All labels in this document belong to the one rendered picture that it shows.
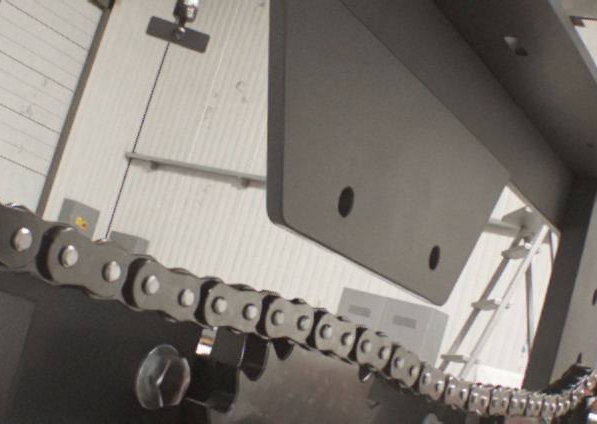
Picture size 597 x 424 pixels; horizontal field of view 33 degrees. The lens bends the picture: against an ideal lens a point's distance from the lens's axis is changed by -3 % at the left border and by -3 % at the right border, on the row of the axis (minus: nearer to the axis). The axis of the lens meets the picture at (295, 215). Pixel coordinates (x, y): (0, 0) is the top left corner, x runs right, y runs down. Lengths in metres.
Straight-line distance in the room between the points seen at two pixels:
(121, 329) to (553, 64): 0.39
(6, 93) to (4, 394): 11.89
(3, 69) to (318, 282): 4.47
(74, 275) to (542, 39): 0.42
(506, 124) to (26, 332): 0.49
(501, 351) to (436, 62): 10.37
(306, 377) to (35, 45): 12.11
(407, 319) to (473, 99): 10.11
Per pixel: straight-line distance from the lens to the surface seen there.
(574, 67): 0.68
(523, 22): 0.63
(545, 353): 0.92
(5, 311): 0.36
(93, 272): 0.29
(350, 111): 0.53
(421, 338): 10.69
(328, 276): 11.94
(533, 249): 4.75
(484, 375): 8.67
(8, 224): 0.26
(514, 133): 0.79
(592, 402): 0.85
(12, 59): 12.25
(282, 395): 0.40
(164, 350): 0.41
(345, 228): 0.55
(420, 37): 0.62
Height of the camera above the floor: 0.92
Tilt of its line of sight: 8 degrees up
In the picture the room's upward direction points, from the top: 16 degrees clockwise
